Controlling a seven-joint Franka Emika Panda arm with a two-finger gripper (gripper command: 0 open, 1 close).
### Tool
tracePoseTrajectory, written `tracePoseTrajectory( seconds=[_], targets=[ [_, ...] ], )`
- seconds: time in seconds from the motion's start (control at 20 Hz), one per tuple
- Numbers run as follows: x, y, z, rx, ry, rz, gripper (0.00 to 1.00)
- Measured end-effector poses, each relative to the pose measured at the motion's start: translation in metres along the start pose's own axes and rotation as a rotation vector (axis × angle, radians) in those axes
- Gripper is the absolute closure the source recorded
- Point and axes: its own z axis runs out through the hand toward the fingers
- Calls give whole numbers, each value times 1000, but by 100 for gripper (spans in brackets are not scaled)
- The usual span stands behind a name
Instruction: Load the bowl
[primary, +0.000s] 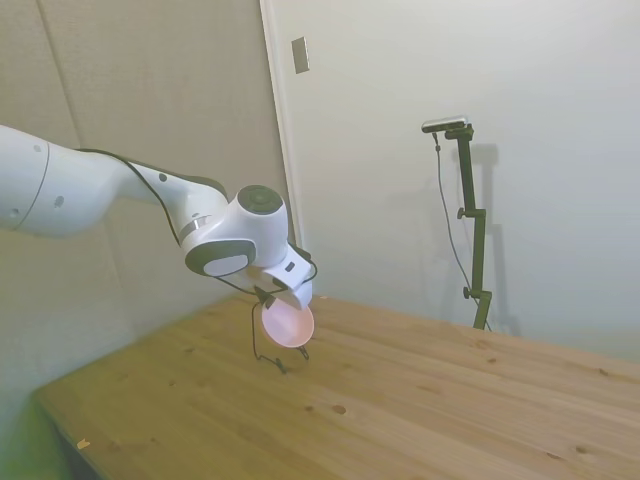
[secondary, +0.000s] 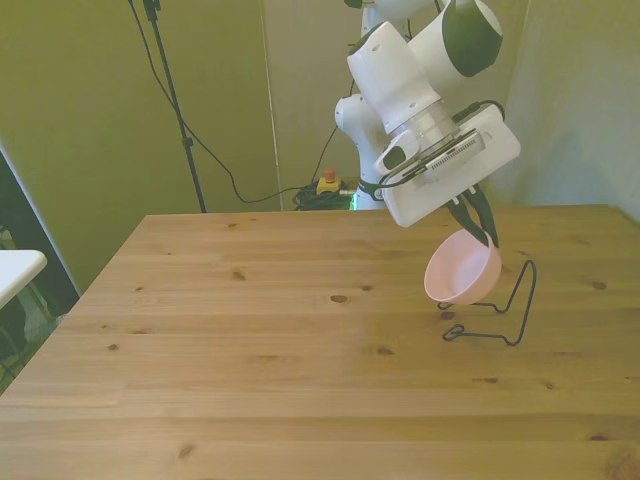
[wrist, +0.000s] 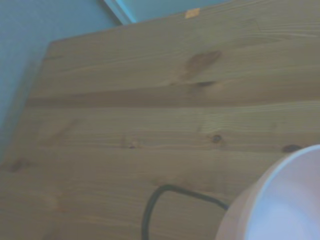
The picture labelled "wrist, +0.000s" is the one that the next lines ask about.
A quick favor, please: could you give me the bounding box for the white bowl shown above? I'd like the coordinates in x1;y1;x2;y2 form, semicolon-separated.
215;144;320;240

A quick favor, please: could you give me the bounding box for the orange tape piece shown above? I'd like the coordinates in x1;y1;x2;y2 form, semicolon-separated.
184;7;201;19

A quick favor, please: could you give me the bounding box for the white baseboard strip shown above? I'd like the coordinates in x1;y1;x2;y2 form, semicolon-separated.
99;0;138;26

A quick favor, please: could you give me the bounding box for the black cable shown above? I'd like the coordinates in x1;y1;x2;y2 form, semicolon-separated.
141;184;230;240

